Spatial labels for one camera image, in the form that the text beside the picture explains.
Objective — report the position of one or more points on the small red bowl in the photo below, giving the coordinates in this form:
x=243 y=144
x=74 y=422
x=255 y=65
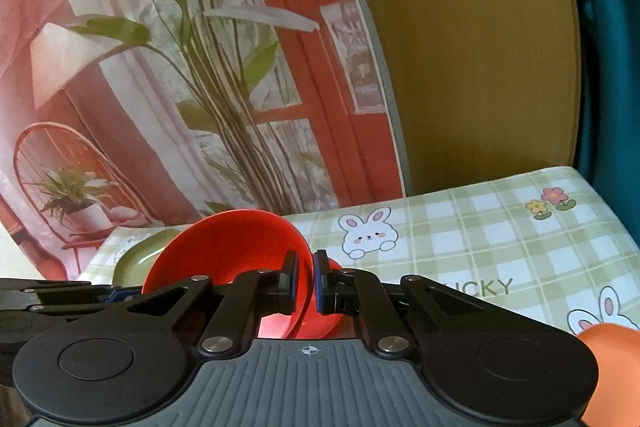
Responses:
x=321 y=319

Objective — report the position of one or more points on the green plaid bunny tablecloth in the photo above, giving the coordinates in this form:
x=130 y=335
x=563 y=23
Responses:
x=542 y=243

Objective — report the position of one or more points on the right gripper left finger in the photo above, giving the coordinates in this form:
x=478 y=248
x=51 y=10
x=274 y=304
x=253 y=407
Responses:
x=237 y=308

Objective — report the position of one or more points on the orange square plate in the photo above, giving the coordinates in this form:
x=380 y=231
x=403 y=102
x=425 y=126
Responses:
x=616 y=402

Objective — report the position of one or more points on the large red bowl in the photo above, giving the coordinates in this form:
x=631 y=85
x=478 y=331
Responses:
x=231 y=242

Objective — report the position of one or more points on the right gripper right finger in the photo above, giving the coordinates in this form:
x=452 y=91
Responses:
x=377 y=322

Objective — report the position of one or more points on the teal curtain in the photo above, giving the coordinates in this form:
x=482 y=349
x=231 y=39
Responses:
x=607 y=152

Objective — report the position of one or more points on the printed room scene tapestry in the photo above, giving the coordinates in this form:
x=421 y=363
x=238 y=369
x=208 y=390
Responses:
x=127 y=116

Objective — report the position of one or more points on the wooden headboard panel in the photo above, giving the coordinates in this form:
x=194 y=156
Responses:
x=483 y=88

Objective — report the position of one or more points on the green square plate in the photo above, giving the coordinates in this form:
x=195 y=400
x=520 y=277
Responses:
x=134 y=264

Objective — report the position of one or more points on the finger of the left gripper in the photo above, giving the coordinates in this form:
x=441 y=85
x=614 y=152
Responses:
x=29 y=293

